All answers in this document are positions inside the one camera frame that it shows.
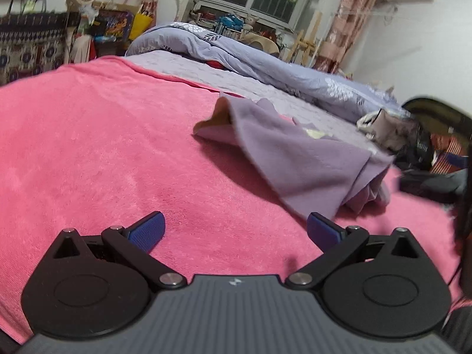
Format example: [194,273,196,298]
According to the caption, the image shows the purple fleece shirt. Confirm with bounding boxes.
[193,96,393,219]

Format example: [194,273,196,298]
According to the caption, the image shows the pink towel blanket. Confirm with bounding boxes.
[0,55,462,344]

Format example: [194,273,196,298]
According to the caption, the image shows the black and beige jacket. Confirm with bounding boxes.
[356,109,435,171]

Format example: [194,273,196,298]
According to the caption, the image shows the red plaid garment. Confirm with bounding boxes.
[430,134,468,174]

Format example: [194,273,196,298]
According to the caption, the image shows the dark bed headboard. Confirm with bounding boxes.
[401,96,471,145]

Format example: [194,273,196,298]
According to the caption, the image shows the lavender butterfly bed sheet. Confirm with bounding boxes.
[126,50,381,153]

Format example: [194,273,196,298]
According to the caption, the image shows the wooden easel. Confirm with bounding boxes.
[283,10,322,67]

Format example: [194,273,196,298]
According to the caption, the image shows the blue-grey floral duvet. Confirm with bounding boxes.
[126,22,409,123]

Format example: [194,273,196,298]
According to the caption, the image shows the tan cat bed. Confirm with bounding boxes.
[238,32,280,58]

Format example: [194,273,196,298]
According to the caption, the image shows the colourful toy box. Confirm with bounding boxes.
[90,9,135,41]

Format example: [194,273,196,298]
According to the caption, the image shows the patterned woven bag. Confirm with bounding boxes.
[0,0,79,86]

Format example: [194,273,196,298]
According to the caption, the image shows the blue plush toy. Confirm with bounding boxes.
[218,14,244,31]

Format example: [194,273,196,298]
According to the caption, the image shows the pink checked curtain right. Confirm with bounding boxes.
[313,0,377,73]

